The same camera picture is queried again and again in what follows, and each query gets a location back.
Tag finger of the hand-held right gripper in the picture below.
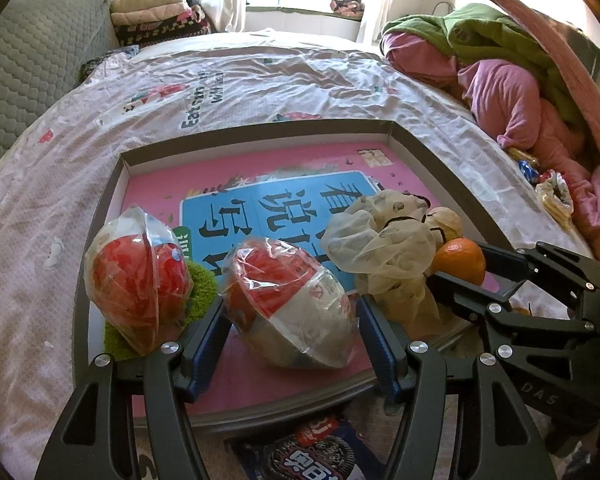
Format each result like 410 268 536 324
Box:
477 242 538 288
427 270 503 325

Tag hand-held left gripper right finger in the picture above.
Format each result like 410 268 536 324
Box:
357 294 556 480

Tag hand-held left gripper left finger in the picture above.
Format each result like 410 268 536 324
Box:
35 296 232 480

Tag orange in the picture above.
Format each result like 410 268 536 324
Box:
432 237 487 287

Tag bagged red instant noodle bowl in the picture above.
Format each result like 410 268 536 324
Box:
84 205 195 356
220 235 357 370

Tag beige mesh bag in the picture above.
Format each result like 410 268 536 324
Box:
321 189 464 323

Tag grey shallow cardboard box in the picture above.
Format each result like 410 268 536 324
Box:
72 120 518 436

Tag green fuzzy scrunchie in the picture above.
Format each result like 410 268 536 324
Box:
104 260 220 361

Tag pile of small snack packets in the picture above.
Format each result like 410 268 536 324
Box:
510 147 576 231

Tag blue cookie packet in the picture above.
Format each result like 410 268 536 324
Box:
225 412 386 480

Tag pile of pink green bedding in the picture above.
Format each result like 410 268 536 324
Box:
382 30 600 263

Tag pink and blue book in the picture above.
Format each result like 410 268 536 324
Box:
102 141 501 418

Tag reddish brown board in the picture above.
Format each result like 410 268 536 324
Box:
464 0 600 161

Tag green blanket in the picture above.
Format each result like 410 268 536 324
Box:
382 2 588 126

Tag pink strawberry printed bedsheet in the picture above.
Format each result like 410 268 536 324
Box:
0 27 600 480

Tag dark patterned cloth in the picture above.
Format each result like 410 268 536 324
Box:
82 45 141 81

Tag patterned cloth on windowsill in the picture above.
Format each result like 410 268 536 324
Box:
329 0 366 16

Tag dark checkered folded blanket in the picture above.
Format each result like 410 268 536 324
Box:
115 5 216 49

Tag grey quilted headboard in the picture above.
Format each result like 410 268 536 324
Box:
0 0 121 186

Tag pink folded blanket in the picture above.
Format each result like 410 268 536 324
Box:
112 2 196 27

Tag cream folded blanket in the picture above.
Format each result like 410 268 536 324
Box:
111 0 188 13

